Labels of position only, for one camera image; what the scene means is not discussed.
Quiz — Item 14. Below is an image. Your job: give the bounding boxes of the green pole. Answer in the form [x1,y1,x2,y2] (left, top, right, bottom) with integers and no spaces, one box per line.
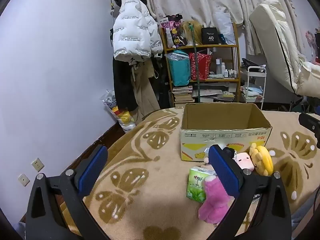
[189,22,202,104]

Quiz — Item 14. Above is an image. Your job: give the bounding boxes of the blonde wig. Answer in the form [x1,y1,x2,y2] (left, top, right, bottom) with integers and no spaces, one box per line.
[180,20,203,46]

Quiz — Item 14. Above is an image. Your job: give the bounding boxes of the stack of books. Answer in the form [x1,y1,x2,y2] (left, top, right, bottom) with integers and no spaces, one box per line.
[172,85,194,103]

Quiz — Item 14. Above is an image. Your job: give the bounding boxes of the green tissue pack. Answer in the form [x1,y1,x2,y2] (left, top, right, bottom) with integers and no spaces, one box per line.
[186,167,217,203]

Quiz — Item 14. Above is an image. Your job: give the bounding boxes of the yellow-haired plush doll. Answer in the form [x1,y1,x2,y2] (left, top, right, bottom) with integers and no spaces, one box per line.
[249,142,274,176]

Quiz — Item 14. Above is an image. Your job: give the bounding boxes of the plastic bag with yellow contents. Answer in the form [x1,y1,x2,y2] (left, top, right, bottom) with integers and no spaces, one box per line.
[101,89,137,132]

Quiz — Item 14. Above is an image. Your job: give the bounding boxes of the black coat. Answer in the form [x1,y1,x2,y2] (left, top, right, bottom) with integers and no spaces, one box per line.
[112,59,139,112]

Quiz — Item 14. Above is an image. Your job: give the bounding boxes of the plush doll with purple hat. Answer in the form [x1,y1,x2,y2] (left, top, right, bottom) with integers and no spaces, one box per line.
[201,147,238,172]

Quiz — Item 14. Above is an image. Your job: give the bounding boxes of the stack of papers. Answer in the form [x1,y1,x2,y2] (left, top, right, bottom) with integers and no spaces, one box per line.
[192,86,235,103]

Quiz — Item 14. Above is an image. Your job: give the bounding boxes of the pink fan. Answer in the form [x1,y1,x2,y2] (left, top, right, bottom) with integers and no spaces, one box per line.
[305,30,320,48]

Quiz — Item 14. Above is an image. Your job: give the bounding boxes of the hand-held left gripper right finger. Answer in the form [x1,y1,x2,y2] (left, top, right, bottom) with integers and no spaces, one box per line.
[207,144,292,240]

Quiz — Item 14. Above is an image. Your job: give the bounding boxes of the black box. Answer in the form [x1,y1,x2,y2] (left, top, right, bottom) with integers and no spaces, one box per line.
[201,27,219,45]

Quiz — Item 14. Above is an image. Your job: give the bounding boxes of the cardboard box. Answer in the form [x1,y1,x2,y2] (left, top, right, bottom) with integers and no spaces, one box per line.
[180,102,273,162]

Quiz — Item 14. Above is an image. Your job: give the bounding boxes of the white folded mattress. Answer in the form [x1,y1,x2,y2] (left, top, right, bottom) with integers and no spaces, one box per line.
[249,0,320,97]

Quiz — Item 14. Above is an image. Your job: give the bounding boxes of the white puffer jacket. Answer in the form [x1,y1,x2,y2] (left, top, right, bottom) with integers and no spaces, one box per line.
[112,0,164,62]

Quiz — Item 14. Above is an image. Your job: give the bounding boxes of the dark hanging garment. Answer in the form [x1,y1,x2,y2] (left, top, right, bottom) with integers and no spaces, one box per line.
[152,55,173,109]

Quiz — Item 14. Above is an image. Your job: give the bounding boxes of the white curtains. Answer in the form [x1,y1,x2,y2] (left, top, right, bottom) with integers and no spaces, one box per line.
[140,0,304,55]

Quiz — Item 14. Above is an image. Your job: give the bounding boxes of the white trolley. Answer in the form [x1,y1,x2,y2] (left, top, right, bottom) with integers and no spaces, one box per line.
[240,65,267,110]

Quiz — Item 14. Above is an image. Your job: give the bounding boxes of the beige patterned blanket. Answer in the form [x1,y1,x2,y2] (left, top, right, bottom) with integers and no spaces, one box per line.
[82,105,320,240]

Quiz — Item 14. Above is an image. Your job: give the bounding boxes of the white plastic bag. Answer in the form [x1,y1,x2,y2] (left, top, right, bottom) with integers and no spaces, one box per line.
[212,11,237,45]

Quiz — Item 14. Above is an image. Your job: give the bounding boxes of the group of white cosmetic bottles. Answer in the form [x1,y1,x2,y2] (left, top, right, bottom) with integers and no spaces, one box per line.
[215,58,238,78]

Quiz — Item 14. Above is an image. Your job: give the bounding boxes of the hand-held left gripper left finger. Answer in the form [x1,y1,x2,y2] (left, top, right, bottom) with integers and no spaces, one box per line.
[26,144,110,240]

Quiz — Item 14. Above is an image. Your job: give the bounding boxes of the white wall socket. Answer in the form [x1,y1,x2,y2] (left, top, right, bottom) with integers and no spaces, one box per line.
[18,174,30,187]
[31,158,45,172]

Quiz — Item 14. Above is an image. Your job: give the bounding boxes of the pale pink plush toy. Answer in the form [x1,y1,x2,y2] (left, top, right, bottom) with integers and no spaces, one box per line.
[234,152,255,172]

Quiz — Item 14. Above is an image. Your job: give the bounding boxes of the dark and beige hanging clothes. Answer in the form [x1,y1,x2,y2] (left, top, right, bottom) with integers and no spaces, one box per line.
[130,60,160,125]

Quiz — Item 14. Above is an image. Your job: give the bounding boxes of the red gift bag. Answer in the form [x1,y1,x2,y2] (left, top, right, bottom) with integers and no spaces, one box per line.
[189,52,212,81]

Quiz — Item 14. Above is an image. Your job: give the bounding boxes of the teal bag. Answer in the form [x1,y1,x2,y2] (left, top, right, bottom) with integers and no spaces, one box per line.
[167,50,192,87]

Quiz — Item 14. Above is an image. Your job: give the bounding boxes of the wooden shelf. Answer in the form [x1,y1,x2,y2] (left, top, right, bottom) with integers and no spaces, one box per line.
[159,22,242,108]

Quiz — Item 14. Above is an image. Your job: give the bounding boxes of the pink and black printed bag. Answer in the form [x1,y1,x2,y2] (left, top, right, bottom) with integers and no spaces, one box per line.
[160,14,184,48]

